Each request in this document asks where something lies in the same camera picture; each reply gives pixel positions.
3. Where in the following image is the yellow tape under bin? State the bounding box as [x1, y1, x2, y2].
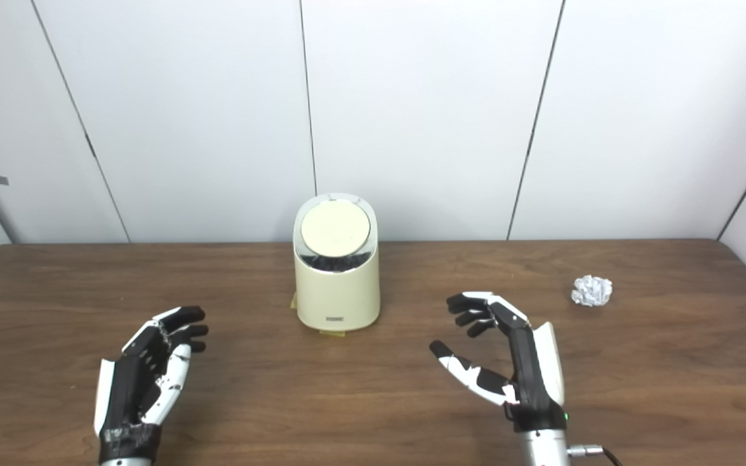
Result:
[291, 293, 348, 337]

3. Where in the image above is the white and black left hand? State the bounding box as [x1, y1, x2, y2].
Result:
[93, 306, 209, 461]

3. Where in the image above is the white paper ball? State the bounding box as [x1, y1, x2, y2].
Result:
[571, 275, 613, 307]

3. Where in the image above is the white and black right hand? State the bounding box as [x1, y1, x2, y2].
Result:
[429, 291, 569, 433]

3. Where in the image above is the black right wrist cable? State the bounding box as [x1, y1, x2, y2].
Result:
[567, 444, 623, 466]

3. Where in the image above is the cream-colored bin body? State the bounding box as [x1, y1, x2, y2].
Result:
[293, 192, 381, 333]

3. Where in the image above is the round cream bin lid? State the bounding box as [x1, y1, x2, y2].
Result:
[300, 200, 371, 257]

